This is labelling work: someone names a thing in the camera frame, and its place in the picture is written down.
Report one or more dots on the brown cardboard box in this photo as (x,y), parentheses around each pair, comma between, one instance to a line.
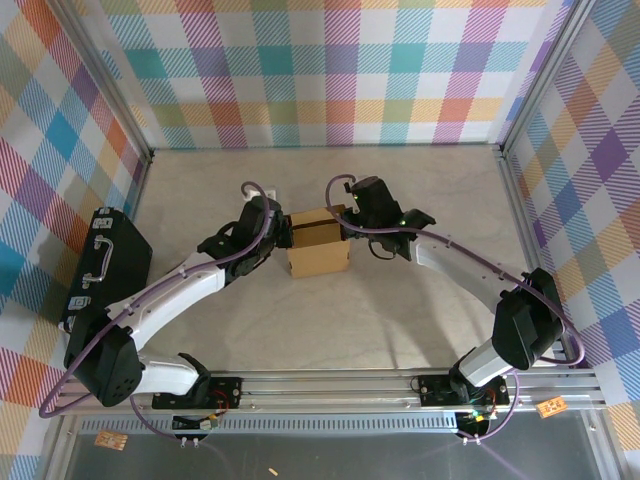
(320,250)

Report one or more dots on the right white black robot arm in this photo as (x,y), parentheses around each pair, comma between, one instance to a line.
(450,260)

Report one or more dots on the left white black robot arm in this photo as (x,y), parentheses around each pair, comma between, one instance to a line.
(165,300)

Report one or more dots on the orange patterned tag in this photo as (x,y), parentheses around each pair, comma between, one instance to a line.
(110,441)
(551,407)

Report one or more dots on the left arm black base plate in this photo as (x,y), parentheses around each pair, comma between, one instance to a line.
(227,390)

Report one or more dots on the long aluminium base rail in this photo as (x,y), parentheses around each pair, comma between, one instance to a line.
(325,392)

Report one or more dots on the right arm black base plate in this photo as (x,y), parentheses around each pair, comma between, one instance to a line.
(435,390)

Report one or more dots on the aluminium frame post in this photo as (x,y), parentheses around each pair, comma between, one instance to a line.
(545,75)
(107,85)

